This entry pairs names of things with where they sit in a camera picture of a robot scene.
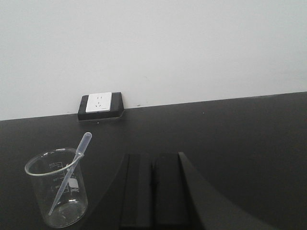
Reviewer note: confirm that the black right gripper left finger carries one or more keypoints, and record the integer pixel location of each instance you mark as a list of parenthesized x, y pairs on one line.
[(127, 203)]

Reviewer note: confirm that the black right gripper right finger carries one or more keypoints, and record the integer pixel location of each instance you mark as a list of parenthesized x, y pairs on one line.
[(184, 200)]

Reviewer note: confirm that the clear glass beaker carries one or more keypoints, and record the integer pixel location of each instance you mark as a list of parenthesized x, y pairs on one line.
[(58, 185)]

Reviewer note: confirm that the clear plastic dropper pipette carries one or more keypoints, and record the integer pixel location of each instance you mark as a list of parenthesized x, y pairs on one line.
[(80, 151)]

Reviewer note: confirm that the white socket on black box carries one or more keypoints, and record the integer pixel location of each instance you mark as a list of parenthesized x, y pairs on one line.
[(100, 106)]

